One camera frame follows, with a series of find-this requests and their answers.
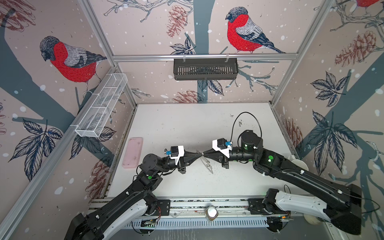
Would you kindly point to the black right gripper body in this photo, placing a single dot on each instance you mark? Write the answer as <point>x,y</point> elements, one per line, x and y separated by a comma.
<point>225,161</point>

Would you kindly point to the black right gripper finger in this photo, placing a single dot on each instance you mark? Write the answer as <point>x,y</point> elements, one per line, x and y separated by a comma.
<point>214,157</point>
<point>211,152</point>

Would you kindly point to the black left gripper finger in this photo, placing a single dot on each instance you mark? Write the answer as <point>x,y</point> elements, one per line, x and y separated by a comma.
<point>192,155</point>
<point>188,160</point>

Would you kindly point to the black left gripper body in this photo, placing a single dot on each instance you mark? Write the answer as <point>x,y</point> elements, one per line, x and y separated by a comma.
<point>180,167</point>

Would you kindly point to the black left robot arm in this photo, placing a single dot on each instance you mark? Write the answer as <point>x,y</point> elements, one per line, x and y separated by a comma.
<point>136,200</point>

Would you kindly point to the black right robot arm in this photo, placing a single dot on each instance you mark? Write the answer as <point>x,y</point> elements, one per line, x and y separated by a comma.
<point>331,202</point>

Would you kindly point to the pink rectangular tray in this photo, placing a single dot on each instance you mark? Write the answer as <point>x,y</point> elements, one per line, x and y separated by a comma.
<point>133,152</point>

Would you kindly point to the round silver knob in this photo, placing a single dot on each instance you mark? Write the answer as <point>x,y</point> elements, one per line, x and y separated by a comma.
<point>211,213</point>

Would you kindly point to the white ceramic mug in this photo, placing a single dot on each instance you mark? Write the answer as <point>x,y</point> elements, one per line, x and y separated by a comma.
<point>298,162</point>

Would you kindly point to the dark grey hanging shelf basket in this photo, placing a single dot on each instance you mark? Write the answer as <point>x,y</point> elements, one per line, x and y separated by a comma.
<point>206,69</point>

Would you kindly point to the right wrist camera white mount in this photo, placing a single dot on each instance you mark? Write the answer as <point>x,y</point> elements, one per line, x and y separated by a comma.
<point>223,146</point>

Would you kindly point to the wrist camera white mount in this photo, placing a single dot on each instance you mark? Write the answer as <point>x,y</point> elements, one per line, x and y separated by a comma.
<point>223,146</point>
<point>175,153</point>

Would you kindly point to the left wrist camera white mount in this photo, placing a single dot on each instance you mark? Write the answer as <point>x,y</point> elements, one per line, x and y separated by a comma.
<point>175,153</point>

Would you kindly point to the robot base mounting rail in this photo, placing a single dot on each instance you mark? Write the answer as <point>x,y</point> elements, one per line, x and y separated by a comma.
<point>185,214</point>

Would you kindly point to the white wire mesh basket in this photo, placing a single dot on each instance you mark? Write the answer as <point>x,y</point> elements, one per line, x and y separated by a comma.
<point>98,114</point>

